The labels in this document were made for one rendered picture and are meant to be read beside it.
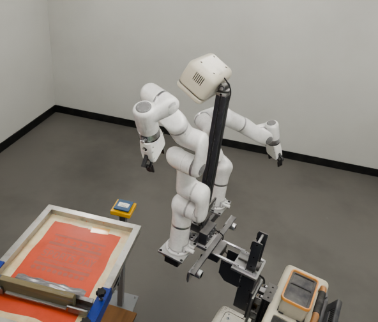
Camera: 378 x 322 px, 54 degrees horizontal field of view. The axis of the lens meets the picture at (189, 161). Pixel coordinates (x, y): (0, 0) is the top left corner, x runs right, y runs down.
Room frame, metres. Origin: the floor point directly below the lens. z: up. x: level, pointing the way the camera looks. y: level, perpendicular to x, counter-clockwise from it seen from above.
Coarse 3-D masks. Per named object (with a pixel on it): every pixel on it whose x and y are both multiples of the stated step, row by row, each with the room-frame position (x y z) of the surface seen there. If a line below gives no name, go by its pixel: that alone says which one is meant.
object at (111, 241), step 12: (96, 240) 1.53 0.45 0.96; (108, 240) 1.54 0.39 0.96; (108, 252) 1.45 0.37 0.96; (96, 264) 1.36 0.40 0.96; (60, 276) 1.25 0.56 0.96; (96, 276) 1.28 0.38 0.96; (84, 288) 1.20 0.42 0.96; (36, 312) 1.04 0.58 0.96; (48, 312) 1.04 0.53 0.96; (60, 312) 1.05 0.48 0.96
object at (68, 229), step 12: (60, 228) 1.58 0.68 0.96; (72, 228) 1.60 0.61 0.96; (84, 228) 1.61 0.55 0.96; (48, 240) 1.48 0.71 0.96; (36, 252) 1.38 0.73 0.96; (24, 264) 1.29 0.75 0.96; (12, 276) 1.21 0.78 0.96; (36, 276) 1.23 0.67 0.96; (48, 276) 1.24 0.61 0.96; (0, 300) 1.07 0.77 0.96; (12, 300) 1.08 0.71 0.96; (24, 300) 1.09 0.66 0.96; (12, 312) 1.02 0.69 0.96; (24, 312) 1.03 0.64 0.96
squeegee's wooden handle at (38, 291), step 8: (0, 280) 1.10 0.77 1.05; (8, 280) 1.10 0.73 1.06; (16, 280) 1.11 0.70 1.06; (24, 280) 1.11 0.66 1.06; (8, 288) 1.10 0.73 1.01; (16, 288) 1.09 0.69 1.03; (24, 288) 1.09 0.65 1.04; (32, 288) 1.08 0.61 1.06; (40, 288) 1.08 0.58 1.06; (48, 288) 1.09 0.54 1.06; (32, 296) 1.08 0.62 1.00; (40, 296) 1.08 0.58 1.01; (48, 296) 1.07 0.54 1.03; (56, 296) 1.07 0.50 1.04; (64, 296) 1.06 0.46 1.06; (72, 296) 1.06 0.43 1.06; (64, 304) 1.06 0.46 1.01; (72, 304) 1.06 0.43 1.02
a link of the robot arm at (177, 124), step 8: (144, 88) 1.17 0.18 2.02; (152, 88) 1.16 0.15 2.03; (160, 88) 1.17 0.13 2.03; (144, 96) 1.16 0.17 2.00; (152, 96) 1.14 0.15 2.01; (176, 112) 1.25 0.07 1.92; (160, 120) 1.22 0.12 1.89; (168, 120) 1.22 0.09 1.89; (176, 120) 1.22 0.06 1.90; (184, 120) 1.23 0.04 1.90; (168, 128) 1.21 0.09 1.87; (176, 128) 1.21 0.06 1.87; (184, 128) 1.22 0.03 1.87
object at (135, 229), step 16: (48, 208) 1.70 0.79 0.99; (64, 208) 1.72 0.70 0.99; (32, 224) 1.55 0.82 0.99; (112, 224) 1.64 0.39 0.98; (128, 224) 1.66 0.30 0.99; (128, 240) 1.53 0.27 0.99; (0, 272) 1.22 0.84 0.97; (112, 272) 1.29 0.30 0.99; (112, 288) 1.22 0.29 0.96; (0, 320) 0.95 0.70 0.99
